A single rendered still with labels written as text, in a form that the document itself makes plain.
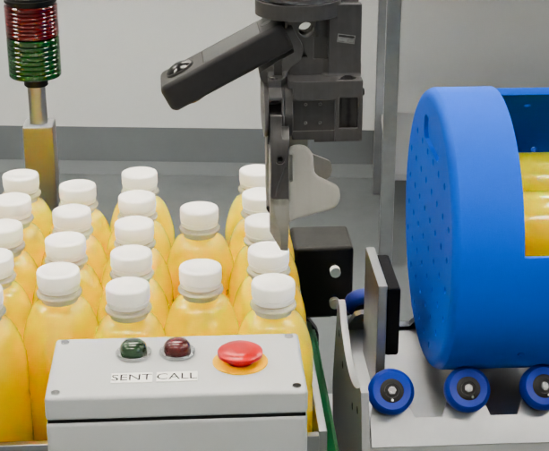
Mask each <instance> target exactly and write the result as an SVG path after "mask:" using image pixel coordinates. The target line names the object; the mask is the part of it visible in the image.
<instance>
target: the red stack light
mask: <svg viewBox="0 0 549 451"><path fill-rule="evenodd" d="M4 20H5V22H4V23H5V31H6V33H5V35H6V37H8V38H9V39H11V40H16V41H29V42H31V41H42V40H48V39H52V38H55V37H57V36H58V35H59V23H58V8H57V2H55V3H54V4H52V5H50V6H46V7H40V8H14V7H10V6H8V5H6V4H4Z"/></svg>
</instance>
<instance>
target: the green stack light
mask: <svg viewBox="0 0 549 451"><path fill-rule="evenodd" d="M6 43H7V44H6V45H7V56H8V66H9V67H8V69H9V77H10V78H12V79H13V80H15V81H25V82H39V81H50V80H53V79H56V78H58V77H59V76H60V75H61V74H62V69H61V68H62V65H61V51H60V37H59V35H58V36H57V37H55V38H52V39H48V40H42V41H31V42H29V41H16V40H11V39H9V38H6Z"/></svg>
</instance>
